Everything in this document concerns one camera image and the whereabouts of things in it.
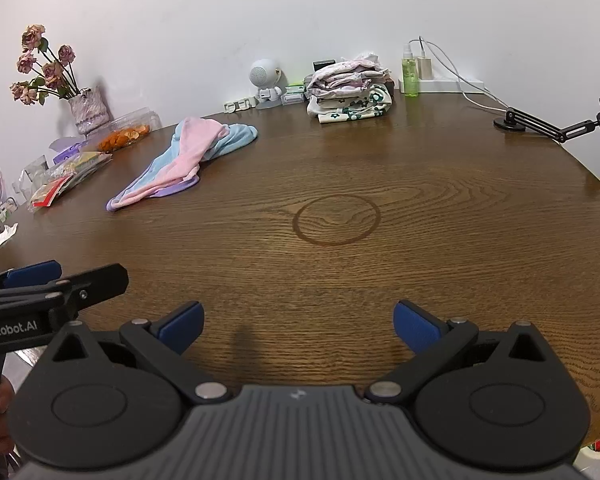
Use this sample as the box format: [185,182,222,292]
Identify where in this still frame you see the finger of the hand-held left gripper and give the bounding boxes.
[0,263,130,320]
[0,260,63,292]

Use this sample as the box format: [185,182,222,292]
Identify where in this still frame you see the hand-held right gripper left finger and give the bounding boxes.
[49,301,232,406]

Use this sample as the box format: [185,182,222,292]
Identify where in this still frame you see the white round robot speaker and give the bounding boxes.
[249,58,285,110]

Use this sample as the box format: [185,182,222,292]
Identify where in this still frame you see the white cable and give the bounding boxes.
[418,36,509,110]

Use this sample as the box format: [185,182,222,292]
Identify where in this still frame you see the dried rose bouquet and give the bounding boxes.
[9,24,81,106]

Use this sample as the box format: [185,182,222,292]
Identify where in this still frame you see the folded pink floral clothes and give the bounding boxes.
[306,52,388,97]

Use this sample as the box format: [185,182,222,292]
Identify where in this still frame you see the pink blue purple garment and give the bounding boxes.
[106,116,259,212]

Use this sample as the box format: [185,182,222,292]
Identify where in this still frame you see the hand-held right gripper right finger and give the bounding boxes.
[363,300,552,406]

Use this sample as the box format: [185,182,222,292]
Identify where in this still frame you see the pink patterned vase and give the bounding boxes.
[68,86,112,136]

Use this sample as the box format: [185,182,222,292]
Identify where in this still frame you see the clear box of orange peels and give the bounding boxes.
[96,107,162,154]

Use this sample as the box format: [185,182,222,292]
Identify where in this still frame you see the green spray bottle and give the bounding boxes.
[400,44,421,97]

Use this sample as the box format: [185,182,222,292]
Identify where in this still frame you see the folded green floral cloth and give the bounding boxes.
[307,85,395,124]

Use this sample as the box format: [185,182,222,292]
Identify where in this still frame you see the purple box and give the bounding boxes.
[50,137,88,163]

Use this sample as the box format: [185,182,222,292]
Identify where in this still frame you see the small white patterned cloth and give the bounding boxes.
[223,96,259,112]

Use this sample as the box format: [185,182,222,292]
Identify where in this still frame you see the red label snack packet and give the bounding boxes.
[30,176,77,214]

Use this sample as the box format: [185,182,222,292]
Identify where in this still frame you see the clear bag of yellow snacks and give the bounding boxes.
[55,152,113,182]

